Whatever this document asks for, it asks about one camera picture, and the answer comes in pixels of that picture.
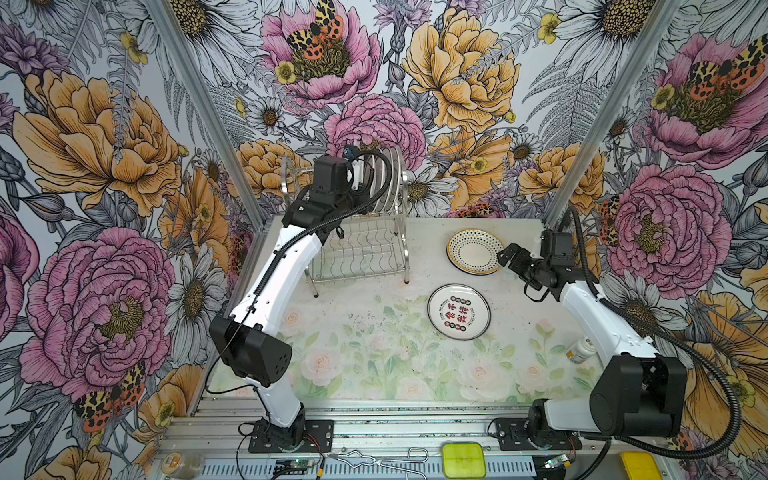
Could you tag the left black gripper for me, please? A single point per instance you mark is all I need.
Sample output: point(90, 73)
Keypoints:
point(360, 201)

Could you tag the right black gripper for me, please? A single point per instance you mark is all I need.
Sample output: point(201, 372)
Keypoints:
point(516, 264)

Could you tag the red dotted rim plate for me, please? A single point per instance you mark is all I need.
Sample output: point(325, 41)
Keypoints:
point(367, 181)

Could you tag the chrome wire dish rack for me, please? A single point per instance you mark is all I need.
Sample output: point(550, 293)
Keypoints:
point(363, 245)

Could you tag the yellow rimmed white plate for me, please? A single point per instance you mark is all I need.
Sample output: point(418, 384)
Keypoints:
point(474, 251)

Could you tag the red floral pattern plate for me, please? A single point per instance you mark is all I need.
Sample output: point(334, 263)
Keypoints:
point(459, 312)

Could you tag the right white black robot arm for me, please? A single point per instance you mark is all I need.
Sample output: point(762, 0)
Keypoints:
point(640, 392)

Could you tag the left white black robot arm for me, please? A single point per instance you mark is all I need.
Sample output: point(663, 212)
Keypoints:
point(247, 339)

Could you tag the small white pill bottle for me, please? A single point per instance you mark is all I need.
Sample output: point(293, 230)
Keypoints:
point(581, 351)

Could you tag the green square lid box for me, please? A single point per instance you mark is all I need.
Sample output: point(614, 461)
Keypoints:
point(463, 461)

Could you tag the yellow box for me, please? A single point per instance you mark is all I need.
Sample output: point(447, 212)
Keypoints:
point(640, 466)

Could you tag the small green circuit board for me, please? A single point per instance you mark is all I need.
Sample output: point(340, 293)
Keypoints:
point(292, 467)

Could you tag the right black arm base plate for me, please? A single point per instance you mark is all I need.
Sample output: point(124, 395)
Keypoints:
point(516, 434)

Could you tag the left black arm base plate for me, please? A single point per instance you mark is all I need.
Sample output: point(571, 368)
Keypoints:
point(305, 436)

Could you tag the bent metal wire hook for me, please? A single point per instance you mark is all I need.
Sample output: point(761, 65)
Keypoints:
point(412, 464)

